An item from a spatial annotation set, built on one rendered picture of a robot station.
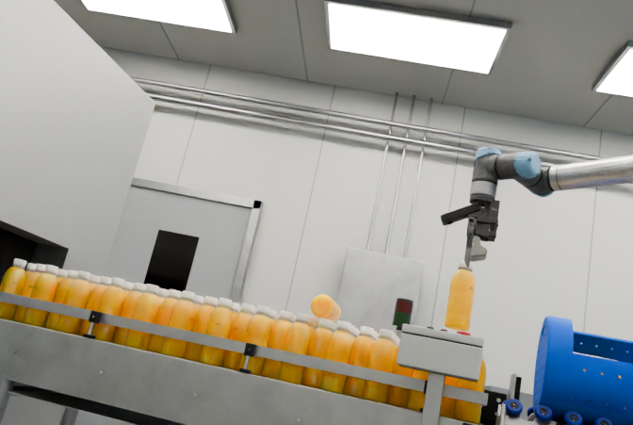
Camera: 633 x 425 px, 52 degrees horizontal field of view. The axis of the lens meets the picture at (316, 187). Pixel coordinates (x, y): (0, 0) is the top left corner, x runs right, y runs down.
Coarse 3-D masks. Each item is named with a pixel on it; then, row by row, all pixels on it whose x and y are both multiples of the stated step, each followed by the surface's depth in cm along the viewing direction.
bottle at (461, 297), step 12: (456, 276) 181; (468, 276) 180; (456, 288) 179; (468, 288) 179; (456, 300) 178; (468, 300) 178; (456, 312) 177; (468, 312) 177; (456, 324) 176; (468, 324) 177
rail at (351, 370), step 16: (16, 304) 201; (32, 304) 200; (48, 304) 199; (64, 304) 198; (112, 320) 193; (128, 320) 192; (176, 336) 187; (192, 336) 186; (208, 336) 185; (240, 352) 182; (256, 352) 180; (272, 352) 179; (288, 352) 178; (320, 368) 175; (336, 368) 174; (352, 368) 174; (368, 368) 173; (400, 384) 170; (416, 384) 169; (480, 400) 164
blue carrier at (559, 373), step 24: (552, 336) 173; (576, 336) 191; (600, 336) 189; (552, 360) 170; (576, 360) 169; (600, 360) 168; (624, 360) 190; (552, 384) 169; (576, 384) 167; (600, 384) 166; (624, 384) 165; (552, 408) 171; (576, 408) 169; (600, 408) 167; (624, 408) 165
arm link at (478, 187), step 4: (472, 184) 189; (476, 184) 188; (480, 184) 187; (484, 184) 187; (488, 184) 186; (492, 184) 187; (472, 188) 189; (476, 188) 187; (480, 188) 186; (484, 188) 186; (488, 188) 186; (492, 188) 187; (472, 192) 188; (476, 192) 187; (480, 192) 186; (484, 192) 186; (488, 192) 186; (492, 192) 186; (488, 196) 186; (492, 196) 186
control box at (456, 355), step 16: (400, 336) 161; (416, 336) 160; (432, 336) 159; (448, 336) 158; (464, 336) 158; (400, 352) 159; (416, 352) 159; (432, 352) 158; (448, 352) 157; (464, 352) 156; (480, 352) 156; (416, 368) 162; (432, 368) 157; (448, 368) 156; (464, 368) 155
